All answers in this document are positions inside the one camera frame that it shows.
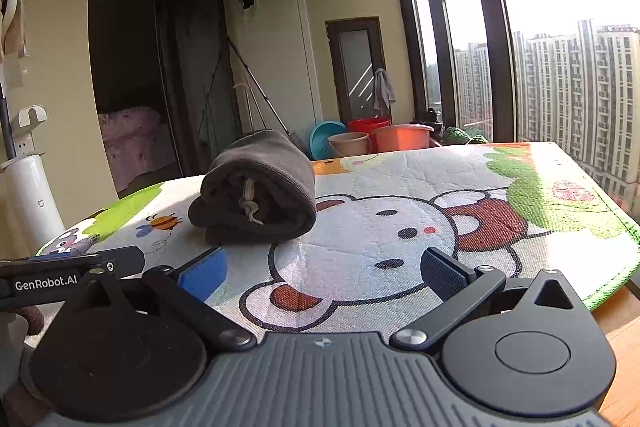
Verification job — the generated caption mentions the dark grey fleece pants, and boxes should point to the dark grey fleece pants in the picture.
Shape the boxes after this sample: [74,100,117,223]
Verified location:
[188,130,317,245]

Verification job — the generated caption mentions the cartoon animal play mat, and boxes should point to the cartoon animal play mat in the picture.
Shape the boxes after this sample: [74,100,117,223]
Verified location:
[41,143,639,335]

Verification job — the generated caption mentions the far green knitted shoe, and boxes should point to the far green knitted shoe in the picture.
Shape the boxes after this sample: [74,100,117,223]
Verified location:
[442,126,471,145]

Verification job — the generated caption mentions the pink bedding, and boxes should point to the pink bedding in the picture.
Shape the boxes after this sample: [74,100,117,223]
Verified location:
[98,106,176,192]

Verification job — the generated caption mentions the orange plastic bucket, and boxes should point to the orange plastic bucket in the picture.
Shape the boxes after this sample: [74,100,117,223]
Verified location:
[371,124,434,153]

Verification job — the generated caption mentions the mop with metal pole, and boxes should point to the mop with metal pole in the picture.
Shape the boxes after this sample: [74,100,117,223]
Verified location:
[227,37,307,155]

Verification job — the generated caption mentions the beige plastic bucket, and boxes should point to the beige plastic bucket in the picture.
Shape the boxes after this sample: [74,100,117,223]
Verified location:
[328,132,371,157]

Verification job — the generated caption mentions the red plastic bucket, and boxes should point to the red plastic bucket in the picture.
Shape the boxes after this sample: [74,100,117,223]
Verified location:
[347,116,392,134]

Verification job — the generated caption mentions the blue plastic basin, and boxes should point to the blue plastic basin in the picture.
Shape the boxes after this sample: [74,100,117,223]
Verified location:
[308,120,346,160]

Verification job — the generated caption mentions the grey hanging rag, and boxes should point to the grey hanging rag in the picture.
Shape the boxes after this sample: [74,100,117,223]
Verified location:
[373,68,396,116]

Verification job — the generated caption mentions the white cordless vacuum cleaner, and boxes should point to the white cordless vacuum cleaner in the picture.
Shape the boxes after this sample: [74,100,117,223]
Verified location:
[1,0,64,255]

